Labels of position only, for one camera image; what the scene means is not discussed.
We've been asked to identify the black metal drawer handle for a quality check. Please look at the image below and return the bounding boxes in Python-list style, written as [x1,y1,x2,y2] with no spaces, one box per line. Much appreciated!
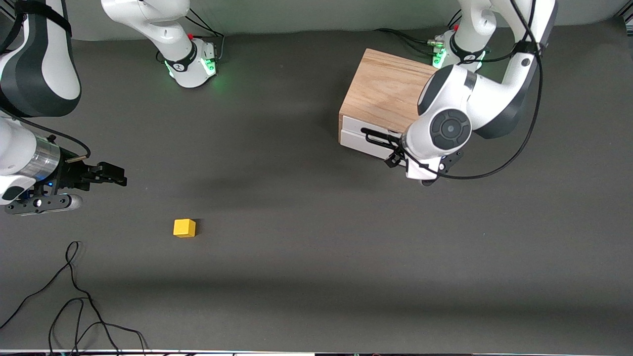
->
[361,127,402,150]

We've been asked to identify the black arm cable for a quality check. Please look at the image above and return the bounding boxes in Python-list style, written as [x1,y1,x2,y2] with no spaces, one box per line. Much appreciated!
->
[403,0,543,180]
[0,110,91,164]

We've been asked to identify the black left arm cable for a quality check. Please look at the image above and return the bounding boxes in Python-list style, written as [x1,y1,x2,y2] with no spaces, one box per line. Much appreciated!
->
[403,0,543,180]

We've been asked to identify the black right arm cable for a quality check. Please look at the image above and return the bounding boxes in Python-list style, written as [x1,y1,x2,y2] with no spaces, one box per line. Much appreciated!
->
[0,110,91,164]

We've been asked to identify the yellow cube block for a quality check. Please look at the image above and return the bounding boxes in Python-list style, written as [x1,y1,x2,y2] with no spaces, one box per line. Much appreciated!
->
[173,219,197,239]

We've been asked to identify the wooden drawer cabinet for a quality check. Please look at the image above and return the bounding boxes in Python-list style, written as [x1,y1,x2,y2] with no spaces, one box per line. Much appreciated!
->
[338,48,442,145]

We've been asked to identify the thin black loose cable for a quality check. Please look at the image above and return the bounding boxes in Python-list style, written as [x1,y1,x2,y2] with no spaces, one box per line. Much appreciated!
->
[48,297,149,356]
[0,241,122,356]

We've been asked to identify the white-fronted wooden drawer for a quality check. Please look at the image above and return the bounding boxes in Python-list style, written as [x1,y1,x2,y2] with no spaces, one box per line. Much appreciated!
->
[339,115,412,162]

